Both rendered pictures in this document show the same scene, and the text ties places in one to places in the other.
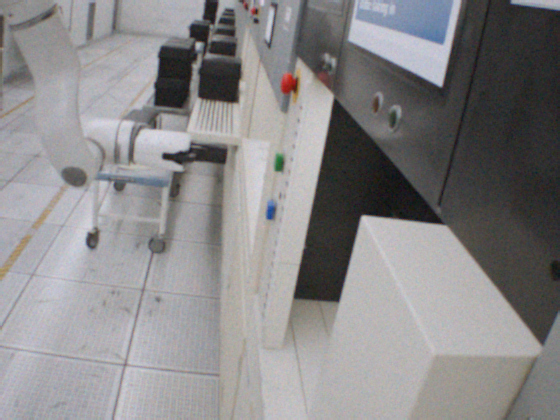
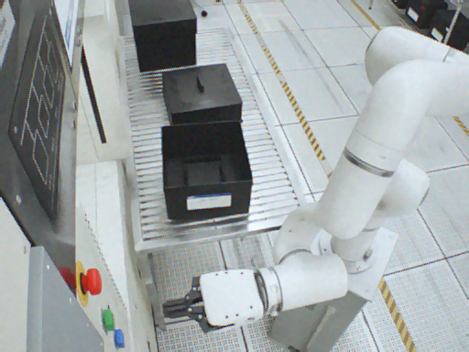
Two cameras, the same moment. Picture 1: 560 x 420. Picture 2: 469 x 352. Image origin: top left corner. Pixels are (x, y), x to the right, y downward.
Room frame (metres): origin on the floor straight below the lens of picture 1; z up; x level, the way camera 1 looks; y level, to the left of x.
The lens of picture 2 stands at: (1.24, 0.19, 1.90)
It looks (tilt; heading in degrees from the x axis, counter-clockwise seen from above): 49 degrees down; 174
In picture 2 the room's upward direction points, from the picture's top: 3 degrees clockwise
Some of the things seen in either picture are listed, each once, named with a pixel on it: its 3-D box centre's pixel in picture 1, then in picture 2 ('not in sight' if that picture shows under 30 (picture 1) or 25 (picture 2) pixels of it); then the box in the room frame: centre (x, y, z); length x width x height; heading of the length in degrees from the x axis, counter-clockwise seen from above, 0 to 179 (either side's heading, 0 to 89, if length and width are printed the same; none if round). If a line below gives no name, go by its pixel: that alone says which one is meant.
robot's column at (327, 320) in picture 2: not in sight; (322, 295); (0.59, 0.66, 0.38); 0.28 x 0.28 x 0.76; 54
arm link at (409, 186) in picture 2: not in sight; (387, 193); (0.61, 0.68, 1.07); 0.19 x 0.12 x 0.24; 49
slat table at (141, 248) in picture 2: not in sight; (195, 165); (-0.12, 0.17, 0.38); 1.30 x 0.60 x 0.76; 9
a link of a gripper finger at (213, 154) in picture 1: (209, 155); (180, 299); (0.93, 0.15, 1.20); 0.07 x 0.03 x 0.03; 99
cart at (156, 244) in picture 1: (140, 184); not in sight; (3.05, 0.90, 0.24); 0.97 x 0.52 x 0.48; 11
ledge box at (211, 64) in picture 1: (219, 76); not in sight; (3.39, 0.53, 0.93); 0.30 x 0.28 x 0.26; 6
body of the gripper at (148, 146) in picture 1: (159, 147); (234, 297); (0.93, 0.24, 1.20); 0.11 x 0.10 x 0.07; 99
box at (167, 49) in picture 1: (174, 59); not in sight; (4.40, 1.10, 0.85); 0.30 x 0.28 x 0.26; 8
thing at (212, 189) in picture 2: not in sight; (204, 169); (0.31, 0.21, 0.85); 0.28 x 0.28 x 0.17; 4
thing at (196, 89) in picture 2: not in sight; (201, 93); (-0.13, 0.20, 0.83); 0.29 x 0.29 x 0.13; 10
